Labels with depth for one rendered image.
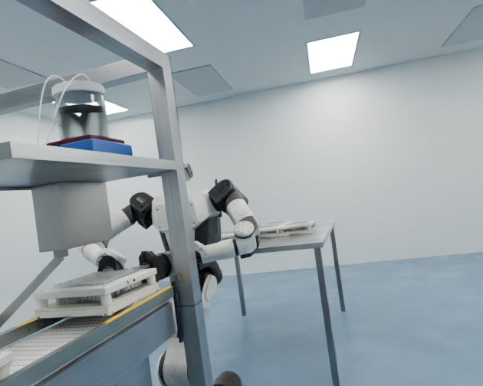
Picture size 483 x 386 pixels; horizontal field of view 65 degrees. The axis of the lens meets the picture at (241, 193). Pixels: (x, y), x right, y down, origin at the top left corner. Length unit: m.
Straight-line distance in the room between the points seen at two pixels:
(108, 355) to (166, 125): 0.70
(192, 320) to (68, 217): 0.50
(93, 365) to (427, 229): 5.66
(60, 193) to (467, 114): 5.87
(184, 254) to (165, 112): 0.47
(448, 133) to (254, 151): 2.88
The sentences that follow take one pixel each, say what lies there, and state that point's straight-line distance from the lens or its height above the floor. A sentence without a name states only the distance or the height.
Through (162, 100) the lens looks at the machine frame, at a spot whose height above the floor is 1.58.
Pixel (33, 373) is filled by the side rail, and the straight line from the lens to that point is 0.86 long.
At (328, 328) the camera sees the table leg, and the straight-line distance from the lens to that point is 2.54.
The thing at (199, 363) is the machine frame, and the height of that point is 0.71.
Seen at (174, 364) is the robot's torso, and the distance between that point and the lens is 1.63.
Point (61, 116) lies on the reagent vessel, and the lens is 1.26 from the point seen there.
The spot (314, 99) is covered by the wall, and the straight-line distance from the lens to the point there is 6.19.
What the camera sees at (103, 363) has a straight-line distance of 1.01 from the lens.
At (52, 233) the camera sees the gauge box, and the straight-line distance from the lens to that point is 1.26.
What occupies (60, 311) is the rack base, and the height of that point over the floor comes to 1.00.
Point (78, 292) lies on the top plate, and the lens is 1.11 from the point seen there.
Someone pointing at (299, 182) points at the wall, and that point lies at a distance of 6.05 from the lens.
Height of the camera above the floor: 1.23
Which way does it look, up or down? 1 degrees up
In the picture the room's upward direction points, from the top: 8 degrees counter-clockwise
